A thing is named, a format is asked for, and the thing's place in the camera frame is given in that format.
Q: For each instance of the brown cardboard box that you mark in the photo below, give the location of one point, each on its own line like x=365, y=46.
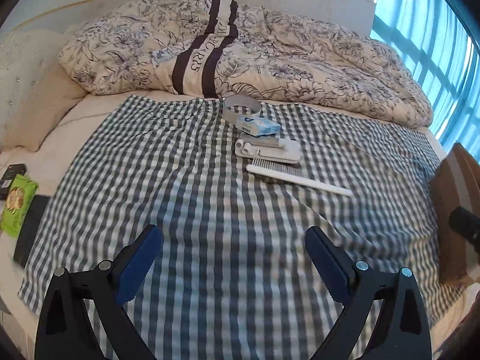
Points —
x=455, y=193

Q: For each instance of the beige pillow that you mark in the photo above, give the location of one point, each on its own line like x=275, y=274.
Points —
x=51, y=100

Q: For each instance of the white comb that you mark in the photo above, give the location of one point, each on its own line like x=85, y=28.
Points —
x=293, y=175

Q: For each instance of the green snack packet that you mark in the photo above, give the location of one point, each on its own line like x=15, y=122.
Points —
x=17, y=204

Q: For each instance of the checkered cloth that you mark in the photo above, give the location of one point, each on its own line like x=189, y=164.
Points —
x=233, y=280

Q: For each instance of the window with blue bars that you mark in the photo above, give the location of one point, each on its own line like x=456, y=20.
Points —
x=443, y=60

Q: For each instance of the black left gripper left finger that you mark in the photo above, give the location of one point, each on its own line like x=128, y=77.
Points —
x=64, y=330

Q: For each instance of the blue white tissue pack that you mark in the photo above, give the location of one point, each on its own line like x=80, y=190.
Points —
x=257, y=127

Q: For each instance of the white lint roller tray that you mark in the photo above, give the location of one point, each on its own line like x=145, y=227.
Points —
x=269, y=148

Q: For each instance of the black flat box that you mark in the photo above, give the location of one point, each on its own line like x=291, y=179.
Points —
x=29, y=229

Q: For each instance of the floral quilt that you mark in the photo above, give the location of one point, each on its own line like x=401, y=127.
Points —
x=217, y=48

